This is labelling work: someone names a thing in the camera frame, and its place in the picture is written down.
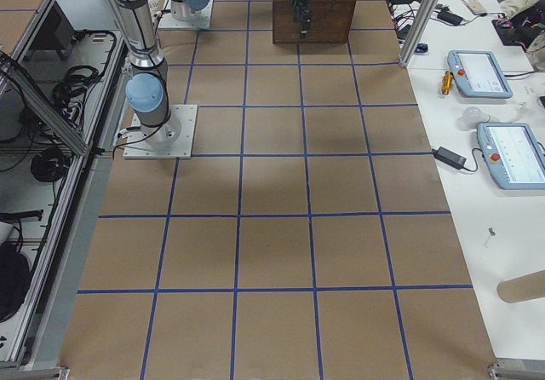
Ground white light bulb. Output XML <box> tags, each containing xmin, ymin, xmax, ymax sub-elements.
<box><xmin>456</xmin><ymin>107</ymin><xmax>500</xmax><ymax>130</ymax></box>

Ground smartphone with patterned case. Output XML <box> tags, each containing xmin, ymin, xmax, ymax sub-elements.
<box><xmin>461</xmin><ymin>0</ymin><xmax>487</xmax><ymax>16</ymax></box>

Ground lower teach pendant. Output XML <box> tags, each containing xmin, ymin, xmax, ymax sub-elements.
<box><xmin>477</xmin><ymin>123</ymin><xmax>544</xmax><ymax>190</ymax></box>

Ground black power adapter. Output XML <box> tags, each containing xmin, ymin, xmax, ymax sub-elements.
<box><xmin>432</xmin><ymin>147</ymin><xmax>467</xmax><ymax>170</ymax></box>

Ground cardboard tube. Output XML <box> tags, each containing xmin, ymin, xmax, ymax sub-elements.
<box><xmin>496</xmin><ymin>270</ymin><xmax>545</xmax><ymax>303</ymax></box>

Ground upper teach pendant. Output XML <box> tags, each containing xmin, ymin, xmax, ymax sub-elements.
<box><xmin>447</xmin><ymin>50</ymin><xmax>513</xmax><ymax>99</ymax></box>

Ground aluminium frame post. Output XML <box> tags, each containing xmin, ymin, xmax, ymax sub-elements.
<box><xmin>399</xmin><ymin>0</ymin><xmax>439</xmax><ymax>68</ymax></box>

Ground dark wooden drawer cabinet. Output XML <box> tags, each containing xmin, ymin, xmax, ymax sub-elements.
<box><xmin>272</xmin><ymin>0</ymin><xmax>356</xmax><ymax>45</ymax></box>

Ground teach pendant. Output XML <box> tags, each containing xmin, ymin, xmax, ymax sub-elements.
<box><xmin>477</xmin><ymin>123</ymin><xmax>544</xmax><ymax>190</ymax></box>
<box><xmin>447</xmin><ymin>50</ymin><xmax>513</xmax><ymax>99</ymax></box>

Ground orange tool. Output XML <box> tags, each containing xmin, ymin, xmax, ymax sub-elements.
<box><xmin>441</xmin><ymin>71</ymin><xmax>453</xmax><ymax>95</ymax></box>

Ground black coiled cables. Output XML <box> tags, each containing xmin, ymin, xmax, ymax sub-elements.
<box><xmin>25</xmin><ymin>30</ymin><xmax>118</xmax><ymax>185</ymax></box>

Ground small screw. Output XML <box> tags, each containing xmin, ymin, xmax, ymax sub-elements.
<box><xmin>484</xmin><ymin>227</ymin><xmax>496</xmax><ymax>247</ymax></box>

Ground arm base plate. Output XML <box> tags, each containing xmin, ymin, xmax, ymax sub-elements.
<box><xmin>158</xmin><ymin>0</ymin><xmax>214</xmax><ymax>31</ymax></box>
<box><xmin>123</xmin><ymin>104</ymin><xmax>198</xmax><ymax>159</ymax></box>

